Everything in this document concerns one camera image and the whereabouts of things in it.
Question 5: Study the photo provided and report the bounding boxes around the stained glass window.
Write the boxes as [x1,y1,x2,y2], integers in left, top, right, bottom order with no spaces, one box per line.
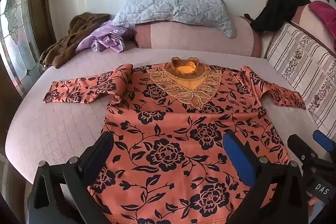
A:
[0,0,45,98]

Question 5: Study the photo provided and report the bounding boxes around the pink cushion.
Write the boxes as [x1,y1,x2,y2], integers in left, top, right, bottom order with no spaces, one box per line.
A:
[290,5,336,56]

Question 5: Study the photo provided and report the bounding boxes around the purple floral garment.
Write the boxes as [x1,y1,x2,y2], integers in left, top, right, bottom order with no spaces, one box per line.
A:
[76,20,135,53]

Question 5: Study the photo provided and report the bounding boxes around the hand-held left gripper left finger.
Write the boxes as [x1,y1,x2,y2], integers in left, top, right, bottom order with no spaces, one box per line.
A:
[28,131,114,224]

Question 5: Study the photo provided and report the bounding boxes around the pink bolster pillow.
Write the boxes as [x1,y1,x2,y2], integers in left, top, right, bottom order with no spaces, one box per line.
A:
[134,15,261,58]

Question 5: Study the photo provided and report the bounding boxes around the orange black floral shirt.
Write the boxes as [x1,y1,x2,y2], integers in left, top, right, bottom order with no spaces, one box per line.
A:
[43,57,307,224]

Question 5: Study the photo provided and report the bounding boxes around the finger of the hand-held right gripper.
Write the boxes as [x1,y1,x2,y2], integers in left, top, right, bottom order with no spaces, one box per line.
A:
[287,134,319,169]
[312,130,336,159]

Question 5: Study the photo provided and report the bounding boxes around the magenta cloth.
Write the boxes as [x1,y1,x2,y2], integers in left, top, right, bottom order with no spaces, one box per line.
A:
[308,1,336,38]

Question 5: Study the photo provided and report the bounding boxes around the grey quilted pillow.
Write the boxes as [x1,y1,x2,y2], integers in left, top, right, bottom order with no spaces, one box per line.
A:
[112,0,237,39]

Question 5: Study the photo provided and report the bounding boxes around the black garment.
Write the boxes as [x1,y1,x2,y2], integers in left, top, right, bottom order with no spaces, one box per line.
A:
[244,0,319,33]

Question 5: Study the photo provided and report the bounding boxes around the bed with pink sheet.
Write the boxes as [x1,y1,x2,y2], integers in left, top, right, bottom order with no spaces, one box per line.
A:
[7,48,336,224]

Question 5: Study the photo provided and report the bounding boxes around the striped floral cushion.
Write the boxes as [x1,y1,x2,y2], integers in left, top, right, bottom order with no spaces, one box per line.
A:
[266,23,336,135]

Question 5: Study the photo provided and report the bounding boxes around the brown garment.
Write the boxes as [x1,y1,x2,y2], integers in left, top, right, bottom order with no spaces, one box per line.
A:
[39,13,111,69]

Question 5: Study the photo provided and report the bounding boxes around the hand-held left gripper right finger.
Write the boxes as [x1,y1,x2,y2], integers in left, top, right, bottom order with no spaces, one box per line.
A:
[223,131,311,224]

